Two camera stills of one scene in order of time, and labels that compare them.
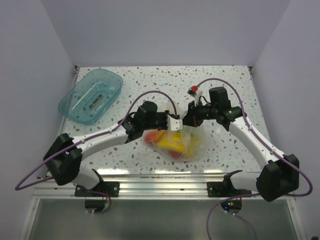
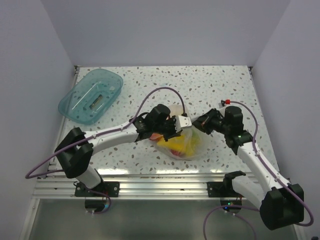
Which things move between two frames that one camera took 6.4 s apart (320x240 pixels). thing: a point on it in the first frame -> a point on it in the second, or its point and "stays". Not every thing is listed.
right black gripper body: x=201 y=113 -> x=213 y=121
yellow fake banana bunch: x=177 y=142 stays
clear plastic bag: x=179 y=145 stays
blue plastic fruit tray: x=91 y=95 stays
